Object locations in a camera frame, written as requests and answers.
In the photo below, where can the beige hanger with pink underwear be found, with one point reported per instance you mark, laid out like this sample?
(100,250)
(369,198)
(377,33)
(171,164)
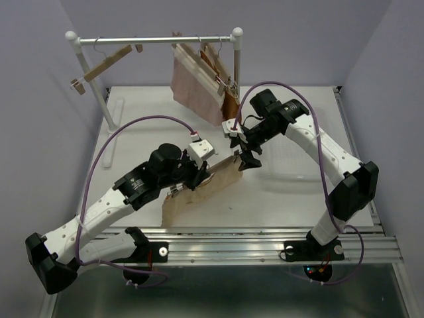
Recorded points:
(193,58)

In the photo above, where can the pink underwear on rack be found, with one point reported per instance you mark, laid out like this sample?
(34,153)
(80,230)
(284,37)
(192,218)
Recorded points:
(196,93)

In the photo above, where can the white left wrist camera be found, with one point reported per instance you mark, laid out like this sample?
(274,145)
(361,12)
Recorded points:
(200,151)

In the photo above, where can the white clothes rack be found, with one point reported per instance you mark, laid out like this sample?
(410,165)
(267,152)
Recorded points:
(114,119)

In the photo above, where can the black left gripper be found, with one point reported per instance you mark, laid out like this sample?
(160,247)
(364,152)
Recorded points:
(199,175)

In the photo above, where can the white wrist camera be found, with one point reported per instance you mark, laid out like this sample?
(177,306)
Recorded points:
(231,128)
(200,151)

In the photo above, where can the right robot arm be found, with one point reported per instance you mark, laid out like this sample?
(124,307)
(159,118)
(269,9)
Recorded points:
(354,182)

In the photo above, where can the beige hanger with brown underwear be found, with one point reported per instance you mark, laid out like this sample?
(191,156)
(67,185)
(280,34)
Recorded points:
(213,58)

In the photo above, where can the aluminium mounting rail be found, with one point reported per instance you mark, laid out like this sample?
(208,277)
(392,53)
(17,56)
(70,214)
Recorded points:
(249,246)

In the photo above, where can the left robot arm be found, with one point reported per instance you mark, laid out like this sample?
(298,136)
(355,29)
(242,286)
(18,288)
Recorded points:
(58,257)

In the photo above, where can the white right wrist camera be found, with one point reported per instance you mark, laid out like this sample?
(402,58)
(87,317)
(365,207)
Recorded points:
(231,128)

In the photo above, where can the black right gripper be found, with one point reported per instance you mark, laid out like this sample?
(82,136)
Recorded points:
(246,148)

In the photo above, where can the beige clip hanger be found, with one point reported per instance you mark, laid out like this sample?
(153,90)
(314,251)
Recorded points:
(106,63)
(212,170)

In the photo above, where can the cream beige underwear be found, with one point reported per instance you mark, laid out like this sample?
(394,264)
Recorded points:
(186,198)

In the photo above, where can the brown underwear on rack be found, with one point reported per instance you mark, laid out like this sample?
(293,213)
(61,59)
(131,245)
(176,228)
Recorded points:
(230,104)

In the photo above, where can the empty beige clip hanger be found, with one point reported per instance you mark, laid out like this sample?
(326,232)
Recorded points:
(106,63)

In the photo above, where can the clear plastic basket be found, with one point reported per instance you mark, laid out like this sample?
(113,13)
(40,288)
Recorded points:
(287,168)

